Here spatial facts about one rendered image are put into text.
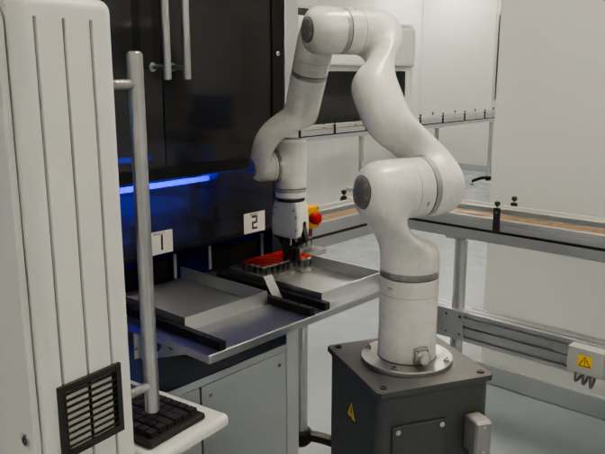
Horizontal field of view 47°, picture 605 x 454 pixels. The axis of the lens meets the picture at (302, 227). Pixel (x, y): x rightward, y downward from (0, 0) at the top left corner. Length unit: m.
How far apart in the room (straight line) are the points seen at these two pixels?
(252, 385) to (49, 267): 1.26
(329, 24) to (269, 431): 1.34
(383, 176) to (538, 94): 1.90
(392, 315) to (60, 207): 0.70
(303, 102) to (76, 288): 0.87
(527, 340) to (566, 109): 1.00
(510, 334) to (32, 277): 1.99
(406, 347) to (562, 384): 1.98
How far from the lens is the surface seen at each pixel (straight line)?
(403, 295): 1.40
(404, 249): 1.37
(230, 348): 1.51
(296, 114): 1.76
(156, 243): 1.83
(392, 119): 1.43
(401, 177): 1.33
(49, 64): 1.01
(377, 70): 1.48
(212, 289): 1.89
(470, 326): 2.77
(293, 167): 1.83
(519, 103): 3.20
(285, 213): 1.87
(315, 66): 1.71
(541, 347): 2.68
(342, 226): 2.54
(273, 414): 2.32
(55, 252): 1.04
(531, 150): 3.18
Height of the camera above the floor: 1.45
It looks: 13 degrees down
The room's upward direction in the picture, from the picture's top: straight up
